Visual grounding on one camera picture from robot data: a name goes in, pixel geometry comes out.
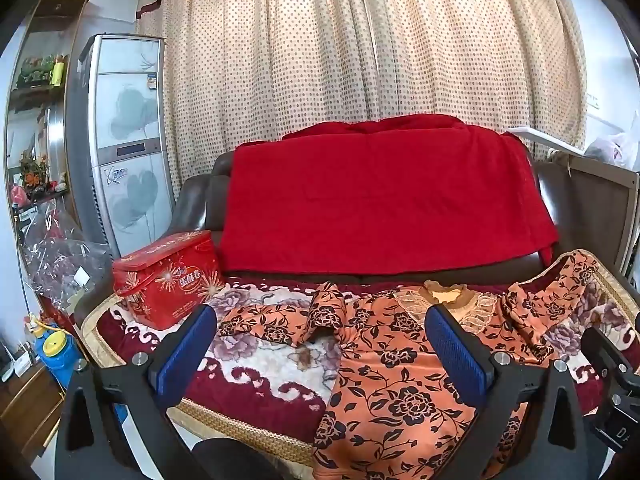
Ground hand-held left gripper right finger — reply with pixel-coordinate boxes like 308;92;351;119
425;304;608;480

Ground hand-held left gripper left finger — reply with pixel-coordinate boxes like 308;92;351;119
54;304;218;480

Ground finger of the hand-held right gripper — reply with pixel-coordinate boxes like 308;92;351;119
581;327;640;378

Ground orange floral garment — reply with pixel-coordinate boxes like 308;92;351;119
216;250;601;480

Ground red gift box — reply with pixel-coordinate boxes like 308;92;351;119
112;230;226;331

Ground floral plush blanket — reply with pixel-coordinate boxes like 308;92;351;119
82;247;640;466

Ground blue container with yellow lid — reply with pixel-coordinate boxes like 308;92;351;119
27;315;88;391

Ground clear plastic wrapping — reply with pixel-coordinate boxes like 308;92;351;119
22;205;113;311

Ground dark brown leather sofa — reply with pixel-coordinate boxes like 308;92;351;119
72;152;623;331

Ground white router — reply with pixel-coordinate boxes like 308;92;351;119
0;342;32;381

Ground red blanket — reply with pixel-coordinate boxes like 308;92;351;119
220;114;560;277

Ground white plastic bag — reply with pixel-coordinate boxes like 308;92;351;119
585;132;640;168

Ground white board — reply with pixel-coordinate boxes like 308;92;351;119
507;126;586;153

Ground artificial flowers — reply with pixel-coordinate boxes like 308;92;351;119
19;152;66;196

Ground beige dotted curtain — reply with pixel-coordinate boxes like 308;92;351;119
135;0;588;201

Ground wooden display cabinet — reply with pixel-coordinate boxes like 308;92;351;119
5;0;101;211

